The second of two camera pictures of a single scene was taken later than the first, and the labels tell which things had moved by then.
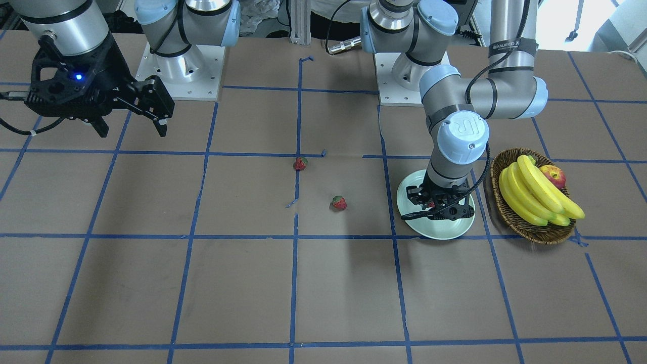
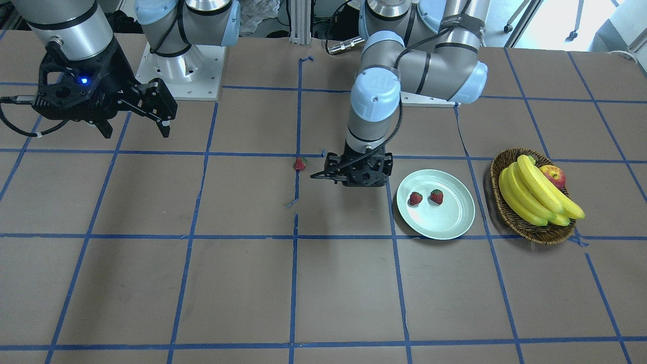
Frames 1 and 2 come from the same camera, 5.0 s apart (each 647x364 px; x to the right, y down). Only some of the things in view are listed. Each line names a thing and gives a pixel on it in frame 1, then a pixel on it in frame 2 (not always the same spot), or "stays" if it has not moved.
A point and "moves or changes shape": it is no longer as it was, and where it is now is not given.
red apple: x=556 y=175 stays
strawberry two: x=338 y=202 moves or changes shape
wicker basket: x=550 y=234 stays
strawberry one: x=300 y=163 stays
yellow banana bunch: x=530 y=195 stays
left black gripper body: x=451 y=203 to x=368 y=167
